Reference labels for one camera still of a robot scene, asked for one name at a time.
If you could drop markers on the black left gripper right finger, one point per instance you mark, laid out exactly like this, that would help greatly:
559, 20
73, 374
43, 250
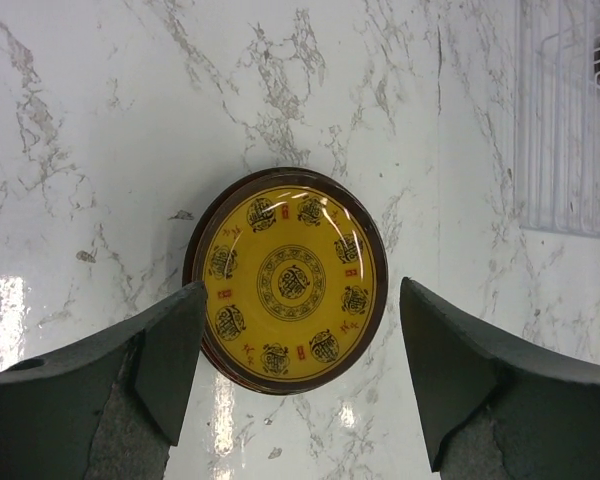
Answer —
492, 405

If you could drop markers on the white wire dish rack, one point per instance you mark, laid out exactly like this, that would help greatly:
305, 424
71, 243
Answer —
557, 112

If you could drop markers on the red floral plate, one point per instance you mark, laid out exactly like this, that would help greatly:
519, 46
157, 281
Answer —
195, 265

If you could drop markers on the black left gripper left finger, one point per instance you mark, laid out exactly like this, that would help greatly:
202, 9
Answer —
109, 406

